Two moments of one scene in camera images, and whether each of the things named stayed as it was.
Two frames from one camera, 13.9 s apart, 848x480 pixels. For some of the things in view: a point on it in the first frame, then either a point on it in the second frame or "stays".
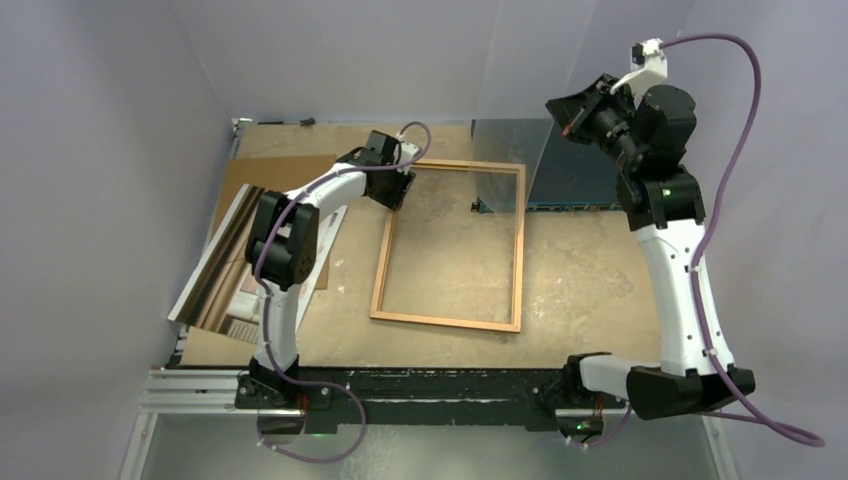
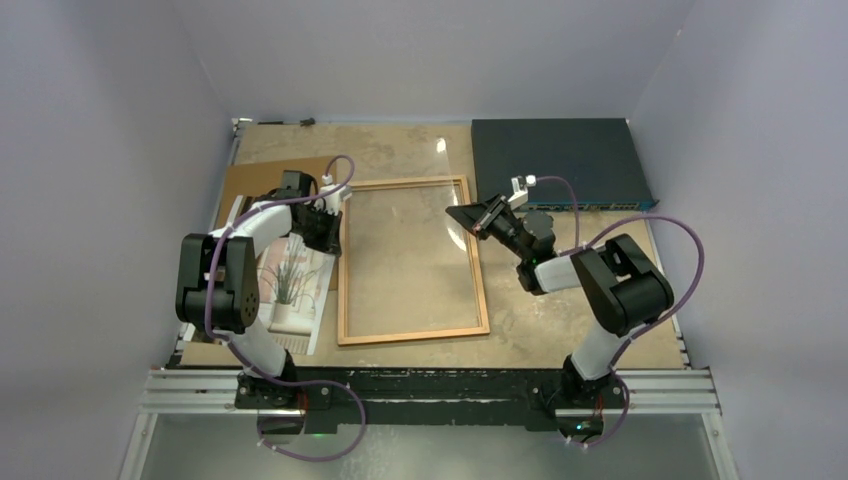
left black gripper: (394, 200) to (330, 243)
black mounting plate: (536, 398) stays
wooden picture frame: (519, 248) to (345, 268)
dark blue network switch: (563, 173) stays
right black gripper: (576, 114) to (479, 217)
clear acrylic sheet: (506, 140) to (408, 266)
